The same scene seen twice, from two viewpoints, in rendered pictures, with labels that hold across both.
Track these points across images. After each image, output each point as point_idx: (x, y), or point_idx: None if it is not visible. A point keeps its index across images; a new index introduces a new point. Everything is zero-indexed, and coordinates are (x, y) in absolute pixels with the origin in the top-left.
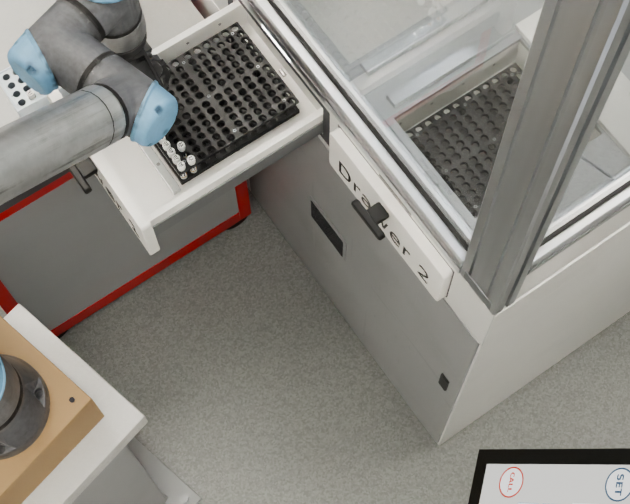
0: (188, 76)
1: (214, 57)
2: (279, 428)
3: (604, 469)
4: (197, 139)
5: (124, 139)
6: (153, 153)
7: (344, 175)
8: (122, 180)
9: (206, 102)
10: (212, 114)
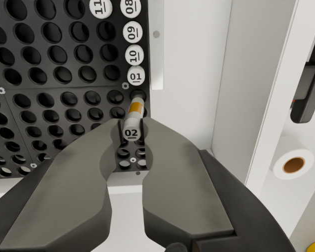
0: (33, 142)
1: None
2: None
3: None
4: (57, 5)
5: (174, 102)
6: (153, 57)
7: None
8: (214, 46)
9: (13, 81)
10: (2, 46)
